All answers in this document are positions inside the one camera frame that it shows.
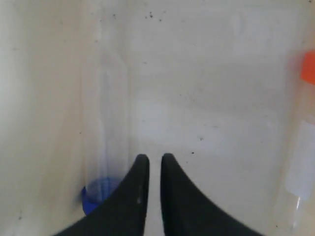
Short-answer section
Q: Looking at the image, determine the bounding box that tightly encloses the large cream plastic bin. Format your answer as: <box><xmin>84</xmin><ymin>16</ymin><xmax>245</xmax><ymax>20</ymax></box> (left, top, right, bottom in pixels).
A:
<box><xmin>0</xmin><ymin>0</ymin><xmax>315</xmax><ymax>236</ymax></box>

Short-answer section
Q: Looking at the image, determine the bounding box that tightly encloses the blue-capped tube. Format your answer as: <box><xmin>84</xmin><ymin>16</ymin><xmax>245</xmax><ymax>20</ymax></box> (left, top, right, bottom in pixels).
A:
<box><xmin>81</xmin><ymin>71</ymin><xmax>129</xmax><ymax>214</ymax></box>

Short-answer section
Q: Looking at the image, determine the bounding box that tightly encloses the orange-capped tube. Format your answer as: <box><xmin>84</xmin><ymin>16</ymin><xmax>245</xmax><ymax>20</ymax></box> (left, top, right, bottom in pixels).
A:
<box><xmin>284</xmin><ymin>50</ymin><xmax>315</xmax><ymax>230</ymax></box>

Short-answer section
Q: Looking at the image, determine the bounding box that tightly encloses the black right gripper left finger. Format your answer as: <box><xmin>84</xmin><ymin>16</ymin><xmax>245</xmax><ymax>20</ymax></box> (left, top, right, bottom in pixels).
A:
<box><xmin>57</xmin><ymin>154</ymin><xmax>150</xmax><ymax>236</ymax></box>

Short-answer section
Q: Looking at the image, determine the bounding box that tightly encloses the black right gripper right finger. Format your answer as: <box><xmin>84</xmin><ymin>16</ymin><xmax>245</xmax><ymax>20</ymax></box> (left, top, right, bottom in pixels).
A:
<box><xmin>161</xmin><ymin>153</ymin><xmax>259</xmax><ymax>236</ymax></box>

